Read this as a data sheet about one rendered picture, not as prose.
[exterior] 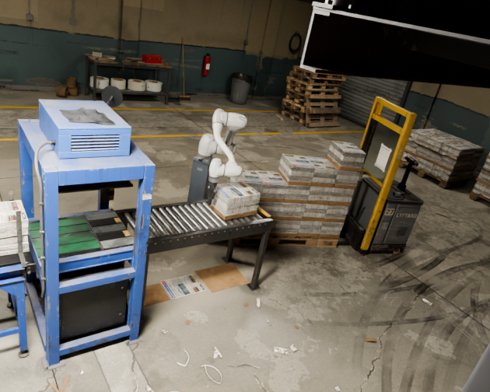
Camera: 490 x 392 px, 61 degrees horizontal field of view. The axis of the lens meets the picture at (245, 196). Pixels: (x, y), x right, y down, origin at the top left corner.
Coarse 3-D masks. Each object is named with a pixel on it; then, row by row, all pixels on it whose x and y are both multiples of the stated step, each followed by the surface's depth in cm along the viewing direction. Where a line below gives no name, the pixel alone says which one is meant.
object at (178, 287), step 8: (168, 280) 415; (176, 280) 417; (184, 280) 420; (192, 280) 422; (168, 288) 404; (176, 288) 407; (184, 288) 409; (192, 288) 411; (200, 288) 413; (176, 296) 396
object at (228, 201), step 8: (224, 184) 395; (216, 192) 384; (224, 192) 380; (232, 192) 383; (216, 200) 386; (224, 200) 376; (232, 200) 373; (240, 200) 380; (216, 208) 388; (224, 208) 378; (232, 208) 379
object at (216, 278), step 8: (224, 264) 457; (232, 264) 460; (200, 272) 437; (208, 272) 440; (216, 272) 442; (224, 272) 445; (232, 272) 447; (208, 280) 428; (216, 280) 430; (224, 280) 432; (232, 280) 435; (240, 280) 438; (208, 288) 417; (216, 288) 419; (224, 288) 421
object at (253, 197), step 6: (240, 186) 399; (246, 186) 401; (246, 192) 389; (252, 192) 391; (258, 192) 395; (252, 198) 389; (258, 198) 393; (246, 204) 387; (252, 204) 392; (246, 210) 392; (252, 210) 397
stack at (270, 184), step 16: (240, 176) 475; (256, 176) 482; (272, 176) 492; (272, 192) 476; (288, 192) 482; (304, 192) 487; (320, 192) 492; (272, 208) 486; (288, 208) 491; (304, 208) 496; (320, 208) 504; (272, 224) 497; (288, 224) 501; (304, 224) 508; (320, 224) 514; (272, 240) 507
